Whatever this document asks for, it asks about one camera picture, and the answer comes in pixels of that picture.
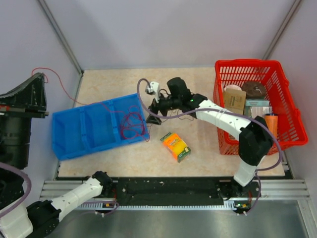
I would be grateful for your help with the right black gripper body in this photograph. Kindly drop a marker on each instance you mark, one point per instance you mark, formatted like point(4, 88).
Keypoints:
point(165, 103)

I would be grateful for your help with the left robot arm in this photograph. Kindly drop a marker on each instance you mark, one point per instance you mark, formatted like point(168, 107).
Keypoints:
point(40, 218)

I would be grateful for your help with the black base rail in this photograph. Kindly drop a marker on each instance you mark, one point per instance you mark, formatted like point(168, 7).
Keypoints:
point(177, 191)

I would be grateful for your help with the brown round lid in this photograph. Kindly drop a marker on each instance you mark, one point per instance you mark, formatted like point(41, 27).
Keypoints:
point(254, 90)

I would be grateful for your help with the blue plastic bin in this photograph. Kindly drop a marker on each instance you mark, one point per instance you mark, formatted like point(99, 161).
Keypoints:
point(97, 127)

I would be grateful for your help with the red plastic basket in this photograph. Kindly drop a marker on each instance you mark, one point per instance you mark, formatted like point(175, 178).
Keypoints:
point(291, 130)

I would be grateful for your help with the teal small box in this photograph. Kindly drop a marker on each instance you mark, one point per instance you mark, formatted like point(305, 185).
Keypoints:
point(257, 103)

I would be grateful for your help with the brown cardboard box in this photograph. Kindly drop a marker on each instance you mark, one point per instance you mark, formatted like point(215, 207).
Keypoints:
point(234, 100)

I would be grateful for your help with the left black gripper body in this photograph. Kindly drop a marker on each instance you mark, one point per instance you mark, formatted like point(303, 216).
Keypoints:
point(18, 107)

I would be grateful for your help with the aluminium frame rail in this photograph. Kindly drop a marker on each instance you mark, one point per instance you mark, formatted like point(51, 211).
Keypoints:
point(268, 190)

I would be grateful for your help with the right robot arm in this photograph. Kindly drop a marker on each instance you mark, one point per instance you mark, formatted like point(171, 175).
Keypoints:
point(253, 136)

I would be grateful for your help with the orange cylindrical can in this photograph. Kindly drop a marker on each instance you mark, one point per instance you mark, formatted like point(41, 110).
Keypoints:
point(272, 123)

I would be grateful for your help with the orange sponge package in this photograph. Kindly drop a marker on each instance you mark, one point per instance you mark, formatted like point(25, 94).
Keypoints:
point(176, 146)

